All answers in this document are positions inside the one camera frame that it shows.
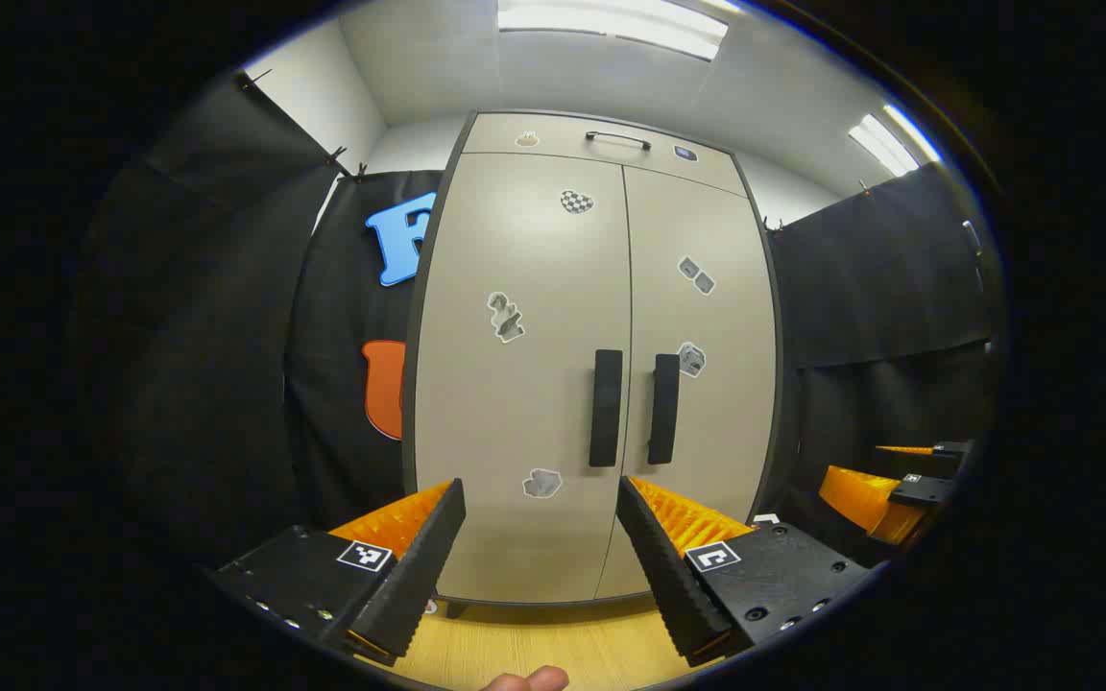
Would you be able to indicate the long ceiling light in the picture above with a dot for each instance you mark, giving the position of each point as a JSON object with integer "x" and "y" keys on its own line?
{"x": 884, "y": 144}
{"x": 611, "y": 24}

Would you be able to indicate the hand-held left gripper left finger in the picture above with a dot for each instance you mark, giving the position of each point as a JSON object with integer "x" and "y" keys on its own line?
{"x": 419, "y": 566}

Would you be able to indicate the grey cabinet door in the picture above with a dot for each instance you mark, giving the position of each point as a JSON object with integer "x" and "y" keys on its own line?
{"x": 716, "y": 432}
{"x": 515, "y": 403}

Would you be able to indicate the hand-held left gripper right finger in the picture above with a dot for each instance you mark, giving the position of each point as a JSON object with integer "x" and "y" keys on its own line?
{"x": 668, "y": 576}

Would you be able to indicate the white printed card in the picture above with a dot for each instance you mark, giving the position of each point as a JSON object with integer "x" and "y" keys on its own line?
{"x": 764, "y": 519}

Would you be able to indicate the grey double-door shoe cabinet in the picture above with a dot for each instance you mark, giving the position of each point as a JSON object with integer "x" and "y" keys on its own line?
{"x": 410, "y": 461}

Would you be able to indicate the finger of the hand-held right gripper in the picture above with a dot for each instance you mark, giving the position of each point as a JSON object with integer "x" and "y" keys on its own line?
{"x": 927, "y": 465}
{"x": 920, "y": 491}

